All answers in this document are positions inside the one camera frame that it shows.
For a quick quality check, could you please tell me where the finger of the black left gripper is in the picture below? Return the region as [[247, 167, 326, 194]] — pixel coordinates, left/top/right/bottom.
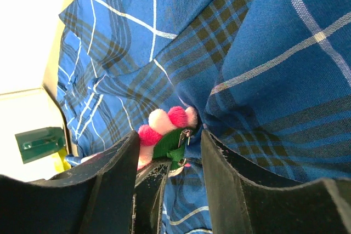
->
[[130, 159, 171, 234]]

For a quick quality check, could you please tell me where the yellow-green dotted plate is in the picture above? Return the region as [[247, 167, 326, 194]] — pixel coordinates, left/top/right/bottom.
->
[[51, 147, 71, 173]]

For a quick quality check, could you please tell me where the green mug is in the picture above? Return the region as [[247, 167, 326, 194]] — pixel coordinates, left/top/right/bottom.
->
[[15, 127, 66, 164]]

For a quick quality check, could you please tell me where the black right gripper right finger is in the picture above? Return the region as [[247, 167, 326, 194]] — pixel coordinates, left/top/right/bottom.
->
[[201, 130, 350, 233]]

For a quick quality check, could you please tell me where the pink flower brooch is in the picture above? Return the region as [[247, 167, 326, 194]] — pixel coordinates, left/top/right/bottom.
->
[[137, 106, 198, 177]]

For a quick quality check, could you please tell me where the blue plaid shirt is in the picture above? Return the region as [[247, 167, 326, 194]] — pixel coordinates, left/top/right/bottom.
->
[[56, 0, 351, 234]]

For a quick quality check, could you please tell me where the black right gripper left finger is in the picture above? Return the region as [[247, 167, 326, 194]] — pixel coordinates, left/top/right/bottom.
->
[[1, 131, 139, 233]]

